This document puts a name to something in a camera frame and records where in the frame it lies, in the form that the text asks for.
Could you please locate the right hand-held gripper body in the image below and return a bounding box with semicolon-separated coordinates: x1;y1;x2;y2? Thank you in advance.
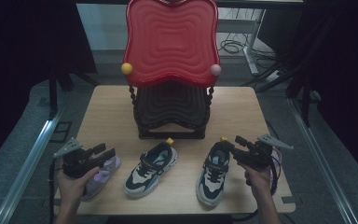
237;133;294;167

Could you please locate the right hand-held gripper cable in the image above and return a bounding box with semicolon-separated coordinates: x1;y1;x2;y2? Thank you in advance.
232;152;283;222

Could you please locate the hand-held gripper cable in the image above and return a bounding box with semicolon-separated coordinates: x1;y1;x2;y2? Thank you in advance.
232;152;283;222
48;158;63;224

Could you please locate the white power strip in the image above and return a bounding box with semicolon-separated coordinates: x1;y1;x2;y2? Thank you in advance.
265;70;282;82

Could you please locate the person's left hand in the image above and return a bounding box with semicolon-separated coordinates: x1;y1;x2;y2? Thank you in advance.
55;157;101;203

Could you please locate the left hand-held gripper cable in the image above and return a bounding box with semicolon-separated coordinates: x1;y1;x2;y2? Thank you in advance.
48;158;63;224

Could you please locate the red and black shoe rack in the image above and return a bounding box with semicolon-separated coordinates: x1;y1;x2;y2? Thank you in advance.
120;0;222;140

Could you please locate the person's right hand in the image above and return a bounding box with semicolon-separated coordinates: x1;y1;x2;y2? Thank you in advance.
241;161;273;201

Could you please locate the metal floor rail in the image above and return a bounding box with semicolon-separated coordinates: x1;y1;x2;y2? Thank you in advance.
287;97;358;224
0;108;64;224

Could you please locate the navy and white sneaker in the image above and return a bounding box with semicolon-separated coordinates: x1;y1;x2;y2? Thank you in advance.
123;137;179;199
195;136;231;208

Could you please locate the dark curtain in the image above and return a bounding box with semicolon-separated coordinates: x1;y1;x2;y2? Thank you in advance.
257;0;358;188
0;0;98;174

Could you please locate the black metal stand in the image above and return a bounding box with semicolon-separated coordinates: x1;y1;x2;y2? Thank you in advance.
48;66;101;119
241;59;312;127

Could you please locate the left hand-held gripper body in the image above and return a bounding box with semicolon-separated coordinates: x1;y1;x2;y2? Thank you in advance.
53;137;101;179

